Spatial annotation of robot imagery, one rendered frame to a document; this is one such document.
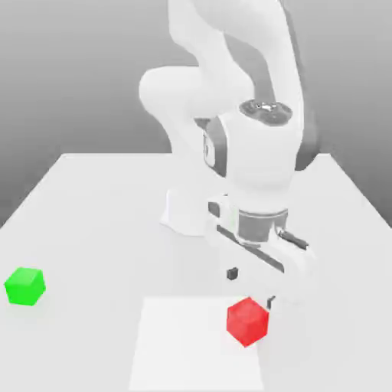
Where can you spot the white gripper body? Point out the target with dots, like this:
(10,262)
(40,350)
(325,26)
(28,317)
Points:
(277,254)

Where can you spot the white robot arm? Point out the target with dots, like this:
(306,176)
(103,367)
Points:
(260,159)

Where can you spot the small green cube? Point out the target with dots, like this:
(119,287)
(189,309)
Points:
(25,286)

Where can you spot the small red cube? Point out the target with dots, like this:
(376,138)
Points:
(247,322)

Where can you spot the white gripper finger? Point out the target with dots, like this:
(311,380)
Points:
(232,273)
(270,301)

